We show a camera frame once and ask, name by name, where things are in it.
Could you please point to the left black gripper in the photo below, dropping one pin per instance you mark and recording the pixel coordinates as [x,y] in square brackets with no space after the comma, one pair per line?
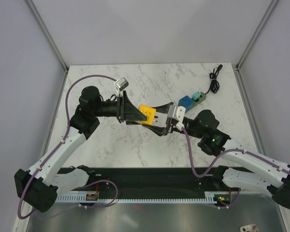
[125,110]

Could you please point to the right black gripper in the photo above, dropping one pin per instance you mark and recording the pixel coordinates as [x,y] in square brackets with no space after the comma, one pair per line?
[163,108]

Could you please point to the yellow plug cube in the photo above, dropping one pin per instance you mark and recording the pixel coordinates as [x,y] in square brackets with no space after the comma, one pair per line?
[150,114]

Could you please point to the blue plug cube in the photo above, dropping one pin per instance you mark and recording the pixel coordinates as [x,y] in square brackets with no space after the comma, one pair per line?
[186,102]

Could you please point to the teal plug cube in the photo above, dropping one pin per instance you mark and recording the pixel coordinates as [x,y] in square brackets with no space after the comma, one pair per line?
[196,96]

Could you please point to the green power strip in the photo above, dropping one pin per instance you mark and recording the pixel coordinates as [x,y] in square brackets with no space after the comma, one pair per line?
[201,99]

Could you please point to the white angled socket block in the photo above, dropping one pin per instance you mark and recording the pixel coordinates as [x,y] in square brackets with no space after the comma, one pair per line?
[146,135]

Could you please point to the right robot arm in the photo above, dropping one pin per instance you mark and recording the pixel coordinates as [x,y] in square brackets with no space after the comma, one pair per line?
[265,175]

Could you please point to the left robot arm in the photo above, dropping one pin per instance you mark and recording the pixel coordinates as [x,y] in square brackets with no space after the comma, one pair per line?
[41,184]

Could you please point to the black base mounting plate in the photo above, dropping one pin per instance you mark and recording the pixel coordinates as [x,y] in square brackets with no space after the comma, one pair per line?
[153,183]

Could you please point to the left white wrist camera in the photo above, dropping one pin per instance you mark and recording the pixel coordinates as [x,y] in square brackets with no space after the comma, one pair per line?
[121,84]

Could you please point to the right aluminium frame post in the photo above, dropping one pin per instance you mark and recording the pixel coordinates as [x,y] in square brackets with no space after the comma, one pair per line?
[257,32]

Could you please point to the aluminium frame post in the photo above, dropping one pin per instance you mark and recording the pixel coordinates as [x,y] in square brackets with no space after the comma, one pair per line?
[257,32]
[46,33]

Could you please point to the white slotted cable duct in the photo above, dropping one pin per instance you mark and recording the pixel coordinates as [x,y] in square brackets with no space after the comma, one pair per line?
[90,197]

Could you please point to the left aluminium frame post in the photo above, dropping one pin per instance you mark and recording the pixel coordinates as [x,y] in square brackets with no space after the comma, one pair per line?
[46,33]

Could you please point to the smartphone with camera lenses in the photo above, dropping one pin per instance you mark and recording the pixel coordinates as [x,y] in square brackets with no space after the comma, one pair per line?
[249,228]

